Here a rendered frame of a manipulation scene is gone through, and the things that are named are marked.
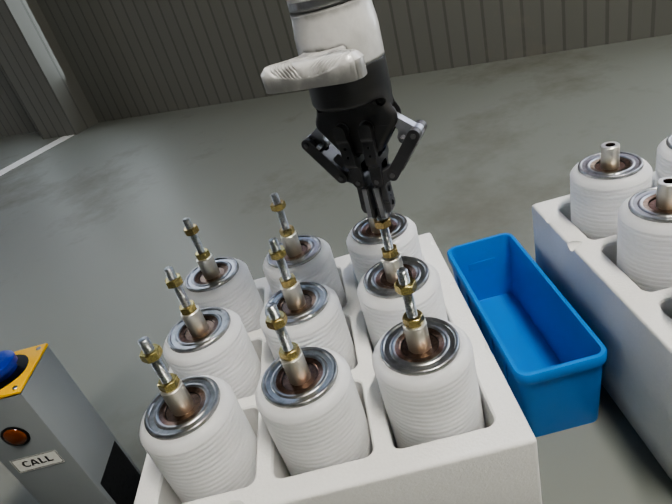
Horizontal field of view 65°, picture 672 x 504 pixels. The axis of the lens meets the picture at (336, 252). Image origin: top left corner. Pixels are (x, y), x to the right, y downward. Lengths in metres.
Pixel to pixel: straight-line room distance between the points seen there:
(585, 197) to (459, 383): 0.35
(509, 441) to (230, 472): 0.26
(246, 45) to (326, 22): 2.19
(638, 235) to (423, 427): 0.32
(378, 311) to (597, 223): 0.33
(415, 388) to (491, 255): 0.46
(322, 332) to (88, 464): 0.29
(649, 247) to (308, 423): 0.41
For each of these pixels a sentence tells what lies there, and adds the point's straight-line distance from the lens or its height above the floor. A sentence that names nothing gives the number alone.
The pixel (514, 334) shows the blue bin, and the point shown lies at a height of 0.00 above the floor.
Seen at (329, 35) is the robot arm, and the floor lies 0.53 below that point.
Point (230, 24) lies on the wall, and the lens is 2.66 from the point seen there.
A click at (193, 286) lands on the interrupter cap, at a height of 0.25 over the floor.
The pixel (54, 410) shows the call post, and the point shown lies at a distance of 0.63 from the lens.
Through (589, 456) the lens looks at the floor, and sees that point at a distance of 0.74.
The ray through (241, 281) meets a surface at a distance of 0.70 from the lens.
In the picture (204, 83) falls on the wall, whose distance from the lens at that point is 2.85.
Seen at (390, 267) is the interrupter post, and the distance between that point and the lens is 0.58.
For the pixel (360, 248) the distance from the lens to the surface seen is 0.68.
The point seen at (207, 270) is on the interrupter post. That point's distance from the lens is 0.71.
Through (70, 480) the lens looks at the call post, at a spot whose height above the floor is 0.18.
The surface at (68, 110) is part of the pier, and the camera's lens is 3.35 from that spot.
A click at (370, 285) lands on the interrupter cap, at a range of 0.59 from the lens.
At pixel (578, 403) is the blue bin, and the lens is 0.73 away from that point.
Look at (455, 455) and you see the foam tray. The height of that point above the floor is 0.18.
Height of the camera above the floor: 0.60
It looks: 31 degrees down
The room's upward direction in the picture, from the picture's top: 17 degrees counter-clockwise
